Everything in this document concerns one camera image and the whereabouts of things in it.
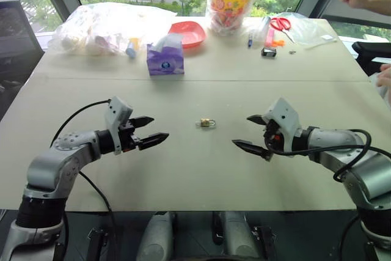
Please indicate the small brass padlock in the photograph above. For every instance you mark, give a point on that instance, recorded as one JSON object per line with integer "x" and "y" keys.
{"x": 207, "y": 123}

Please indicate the person's bare forearm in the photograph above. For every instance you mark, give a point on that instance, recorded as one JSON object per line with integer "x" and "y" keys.
{"x": 380, "y": 5}

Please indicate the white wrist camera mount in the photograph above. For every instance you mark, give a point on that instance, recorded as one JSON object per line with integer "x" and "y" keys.
{"x": 285, "y": 117}
{"x": 116, "y": 111}

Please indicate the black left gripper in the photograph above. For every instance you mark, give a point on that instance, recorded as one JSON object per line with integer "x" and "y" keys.
{"x": 128, "y": 141}

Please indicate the grey rounded robot leg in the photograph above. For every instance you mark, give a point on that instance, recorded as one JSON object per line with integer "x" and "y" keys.
{"x": 157, "y": 236}
{"x": 239, "y": 236}

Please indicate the red plastic bowl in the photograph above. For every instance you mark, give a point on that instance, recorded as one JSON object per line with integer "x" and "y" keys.
{"x": 191, "y": 33}

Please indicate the clear bag of white items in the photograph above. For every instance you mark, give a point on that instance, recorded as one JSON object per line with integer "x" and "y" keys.
{"x": 97, "y": 28}

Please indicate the pink plastic strip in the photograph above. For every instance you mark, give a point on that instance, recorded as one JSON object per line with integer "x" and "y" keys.
{"x": 270, "y": 35}

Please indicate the yellow patterned bucket in bag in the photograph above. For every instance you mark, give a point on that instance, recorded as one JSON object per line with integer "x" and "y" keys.
{"x": 229, "y": 1}

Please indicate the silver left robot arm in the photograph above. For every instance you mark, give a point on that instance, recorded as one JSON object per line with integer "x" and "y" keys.
{"x": 52, "y": 169}

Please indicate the white plastic bag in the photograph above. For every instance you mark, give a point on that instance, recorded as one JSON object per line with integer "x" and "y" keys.
{"x": 383, "y": 93}

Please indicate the person's bare hand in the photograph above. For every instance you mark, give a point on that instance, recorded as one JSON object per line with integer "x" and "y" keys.
{"x": 385, "y": 74}

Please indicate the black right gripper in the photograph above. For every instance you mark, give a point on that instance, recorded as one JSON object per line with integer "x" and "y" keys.
{"x": 273, "y": 138}

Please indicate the black chair with armrest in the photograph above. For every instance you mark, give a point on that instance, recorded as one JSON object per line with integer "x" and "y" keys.
{"x": 371, "y": 56}

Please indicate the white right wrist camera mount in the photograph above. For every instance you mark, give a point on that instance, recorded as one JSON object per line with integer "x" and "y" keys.
{"x": 285, "y": 117}

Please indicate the purple tissue box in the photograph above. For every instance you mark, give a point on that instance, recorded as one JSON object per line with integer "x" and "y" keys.
{"x": 165, "y": 62}

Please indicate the black table bracket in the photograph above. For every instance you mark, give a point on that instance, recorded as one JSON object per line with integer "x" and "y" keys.
{"x": 265, "y": 242}
{"x": 97, "y": 244}

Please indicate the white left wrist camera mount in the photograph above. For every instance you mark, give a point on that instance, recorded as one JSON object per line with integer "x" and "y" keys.
{"x": 116, "y": 111}

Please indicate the black office chair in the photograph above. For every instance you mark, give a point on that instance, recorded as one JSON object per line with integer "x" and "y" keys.
{"x": 15, "y": 44}

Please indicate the blue pen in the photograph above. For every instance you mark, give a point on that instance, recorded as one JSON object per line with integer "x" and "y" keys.
{"x": 250, "y": 41}

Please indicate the small black box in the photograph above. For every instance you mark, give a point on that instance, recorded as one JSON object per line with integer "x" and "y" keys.
{"x": 268, "y": 52}

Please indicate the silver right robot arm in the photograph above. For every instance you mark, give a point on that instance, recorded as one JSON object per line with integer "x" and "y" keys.
{"x": 363, "y": 169}

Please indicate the blue and yellow tube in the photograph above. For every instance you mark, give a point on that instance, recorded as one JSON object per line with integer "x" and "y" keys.
{"x": 132, "y": 48}

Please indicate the small orange plastic piece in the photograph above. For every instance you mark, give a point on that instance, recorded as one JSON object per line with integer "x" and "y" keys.
{"x": 278, "y": 43}

